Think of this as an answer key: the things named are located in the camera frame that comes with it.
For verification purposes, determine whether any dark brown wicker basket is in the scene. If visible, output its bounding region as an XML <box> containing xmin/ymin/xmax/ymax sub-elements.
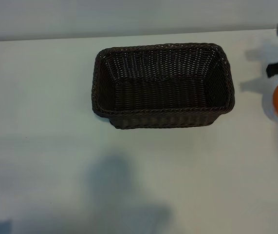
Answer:
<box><xmin>91</xmin><ymin>42</ymin><xmax>236</xmax><ymax>130</ymax></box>

